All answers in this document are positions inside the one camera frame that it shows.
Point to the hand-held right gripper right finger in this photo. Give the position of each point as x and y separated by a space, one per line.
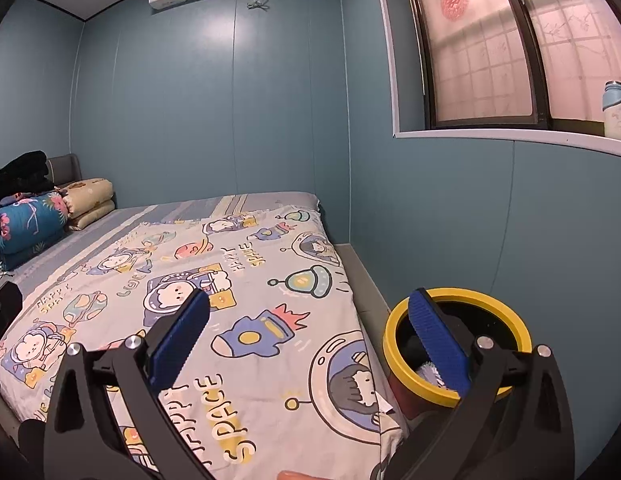
440 345

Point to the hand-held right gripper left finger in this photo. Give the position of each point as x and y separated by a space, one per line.
178 340

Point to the yellow rimmed trash bin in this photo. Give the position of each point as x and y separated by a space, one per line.
510 320

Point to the person's right hand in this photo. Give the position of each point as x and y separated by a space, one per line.
296 475

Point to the blue floral quilt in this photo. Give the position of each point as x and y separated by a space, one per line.
25 225

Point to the printed blanket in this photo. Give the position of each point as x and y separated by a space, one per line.
270 280

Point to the dark clothes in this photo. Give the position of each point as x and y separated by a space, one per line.
20 175

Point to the grey headboard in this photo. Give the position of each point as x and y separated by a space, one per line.
64 170

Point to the dark framed window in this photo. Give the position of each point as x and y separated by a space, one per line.
490 60

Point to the white window trim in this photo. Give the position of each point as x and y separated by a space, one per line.
390 60

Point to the pale blue bottle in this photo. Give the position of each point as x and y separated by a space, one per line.
618 112

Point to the red round window sticker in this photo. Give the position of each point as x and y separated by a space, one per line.
453 2

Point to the grey bed frame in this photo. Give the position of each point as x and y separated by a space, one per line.
365 280

